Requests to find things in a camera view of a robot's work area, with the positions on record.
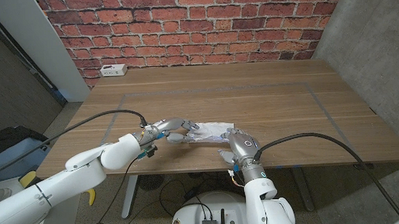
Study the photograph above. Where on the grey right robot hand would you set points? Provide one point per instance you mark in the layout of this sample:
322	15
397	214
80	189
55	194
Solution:
245	145

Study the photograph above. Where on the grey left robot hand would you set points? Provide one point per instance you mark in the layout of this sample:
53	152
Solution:
168	124

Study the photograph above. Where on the white tissue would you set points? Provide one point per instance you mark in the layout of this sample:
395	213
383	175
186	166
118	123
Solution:
210	130

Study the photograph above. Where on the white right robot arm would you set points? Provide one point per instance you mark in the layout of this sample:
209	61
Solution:
261	204

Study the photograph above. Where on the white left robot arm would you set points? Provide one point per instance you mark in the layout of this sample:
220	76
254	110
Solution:
70	175

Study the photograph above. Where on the black round fan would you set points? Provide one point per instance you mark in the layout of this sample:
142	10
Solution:
150	182

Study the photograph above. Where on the white robot torso base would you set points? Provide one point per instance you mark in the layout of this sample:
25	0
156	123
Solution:
230	205

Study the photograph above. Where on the dark table leg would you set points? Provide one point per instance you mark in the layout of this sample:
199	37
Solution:
304	192

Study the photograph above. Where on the black antenna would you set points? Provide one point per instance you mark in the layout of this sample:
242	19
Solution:
222	219

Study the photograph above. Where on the white power strip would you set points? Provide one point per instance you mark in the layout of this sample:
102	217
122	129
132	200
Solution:
113	70

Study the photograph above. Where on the white table leg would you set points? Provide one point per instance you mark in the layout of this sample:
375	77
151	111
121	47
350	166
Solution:
129	196

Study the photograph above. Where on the red brick printed backdrop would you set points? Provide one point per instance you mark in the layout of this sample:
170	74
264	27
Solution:
195	24

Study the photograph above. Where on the yellow and black object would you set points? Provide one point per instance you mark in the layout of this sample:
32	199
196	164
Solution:
27	177

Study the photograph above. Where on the black bag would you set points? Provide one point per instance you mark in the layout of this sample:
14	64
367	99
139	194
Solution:
8	137

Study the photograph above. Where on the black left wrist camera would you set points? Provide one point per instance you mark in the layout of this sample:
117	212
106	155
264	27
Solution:
150	151

